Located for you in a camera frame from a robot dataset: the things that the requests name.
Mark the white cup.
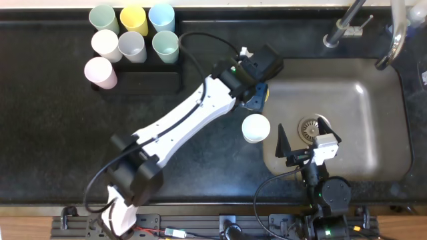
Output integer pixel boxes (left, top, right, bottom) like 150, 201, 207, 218
90, 29, 123, 63
241, 113, 272, 145

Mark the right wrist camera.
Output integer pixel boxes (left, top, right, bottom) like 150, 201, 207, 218
312, 133, 340, 167

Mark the steel tap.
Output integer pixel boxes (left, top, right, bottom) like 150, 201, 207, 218
322, 0, 411, 71

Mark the blue cup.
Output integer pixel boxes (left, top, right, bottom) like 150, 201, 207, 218
147, 3, 176, 33

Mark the pink cup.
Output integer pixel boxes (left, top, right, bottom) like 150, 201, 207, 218
83, 56, 119, 90

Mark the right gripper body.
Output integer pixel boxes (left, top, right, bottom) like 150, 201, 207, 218
275, 149, 316, 168

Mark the green cup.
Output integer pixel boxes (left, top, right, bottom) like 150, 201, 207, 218
151, 30, 180, 65
88, 4, 120, 35

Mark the steel sink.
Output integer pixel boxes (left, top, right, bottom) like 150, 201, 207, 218
262, 58, 413, 183

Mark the mounting rail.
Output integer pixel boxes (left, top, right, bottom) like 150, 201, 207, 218
49, 206, 381, 240

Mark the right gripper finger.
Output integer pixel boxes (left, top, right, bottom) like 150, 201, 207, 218
316, 117, 342, 143
275, 123, 292, 159

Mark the black tray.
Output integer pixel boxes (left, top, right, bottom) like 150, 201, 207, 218
89, 19, 183, 96

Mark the black cable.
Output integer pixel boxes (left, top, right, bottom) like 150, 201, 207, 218
252, 151, 316, 240
83, 31, 243, 214

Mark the grey cup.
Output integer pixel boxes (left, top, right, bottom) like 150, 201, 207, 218
117, 31, 148, 64

